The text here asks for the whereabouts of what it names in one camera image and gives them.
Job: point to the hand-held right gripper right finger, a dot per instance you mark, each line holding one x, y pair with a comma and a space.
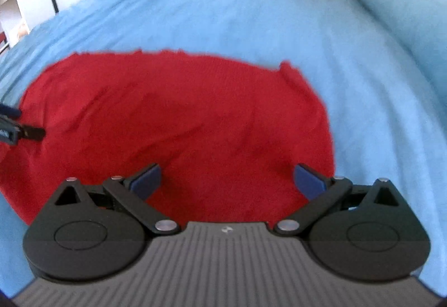
308, 183

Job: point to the bed with blue sheet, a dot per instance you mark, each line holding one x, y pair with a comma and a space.
244, 20

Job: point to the red long-sleeve sweater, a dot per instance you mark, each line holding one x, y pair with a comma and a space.
174, 118

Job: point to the folded blue duvet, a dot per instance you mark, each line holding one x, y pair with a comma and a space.
394, 3

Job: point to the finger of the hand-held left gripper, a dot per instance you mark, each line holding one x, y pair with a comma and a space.
10, 112
33, 133

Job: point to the white shelf desk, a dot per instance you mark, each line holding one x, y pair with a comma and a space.
17, 3

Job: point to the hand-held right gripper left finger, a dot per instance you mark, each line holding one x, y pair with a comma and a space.
148, 182

